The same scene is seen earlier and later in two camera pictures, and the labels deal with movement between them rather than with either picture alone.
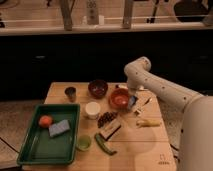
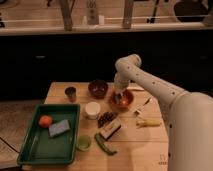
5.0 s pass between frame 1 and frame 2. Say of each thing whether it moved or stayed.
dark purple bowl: stayed
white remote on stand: stayed
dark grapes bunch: stayed
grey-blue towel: moved
